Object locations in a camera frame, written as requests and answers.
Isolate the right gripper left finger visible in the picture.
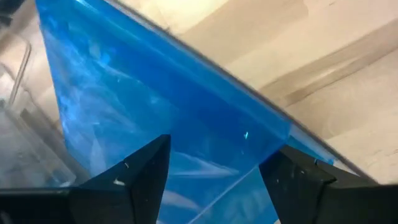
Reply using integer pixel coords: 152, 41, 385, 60
0, 134, 172, 224

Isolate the blue jewel case with logo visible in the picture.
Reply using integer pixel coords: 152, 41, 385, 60
34, 0, 336, 224

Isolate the clear plastic bin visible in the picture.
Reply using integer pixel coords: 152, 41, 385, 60
0, 0, 91, 189

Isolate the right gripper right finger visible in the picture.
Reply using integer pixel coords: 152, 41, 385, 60
258, 144, 398, 224

